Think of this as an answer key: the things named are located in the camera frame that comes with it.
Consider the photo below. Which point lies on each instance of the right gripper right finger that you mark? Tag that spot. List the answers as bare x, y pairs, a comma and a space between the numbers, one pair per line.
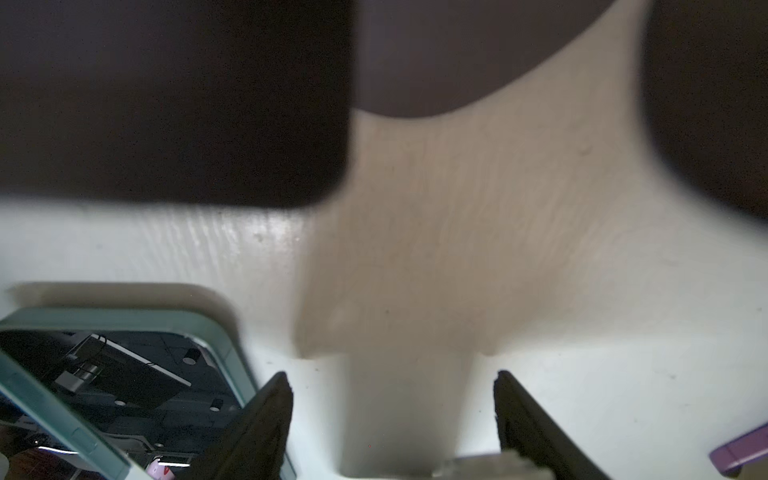
525, 427

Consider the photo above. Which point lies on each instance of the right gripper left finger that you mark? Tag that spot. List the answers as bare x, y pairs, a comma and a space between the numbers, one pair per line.
253, 446

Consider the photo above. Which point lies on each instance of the tall black phone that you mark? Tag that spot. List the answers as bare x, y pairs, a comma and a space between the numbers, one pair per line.
505, 465

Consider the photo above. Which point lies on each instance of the purple edged black phone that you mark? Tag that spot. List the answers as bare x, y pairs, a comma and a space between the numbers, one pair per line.
730, 458

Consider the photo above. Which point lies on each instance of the black centre phone stand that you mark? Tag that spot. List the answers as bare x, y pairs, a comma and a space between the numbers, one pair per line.
235, 103

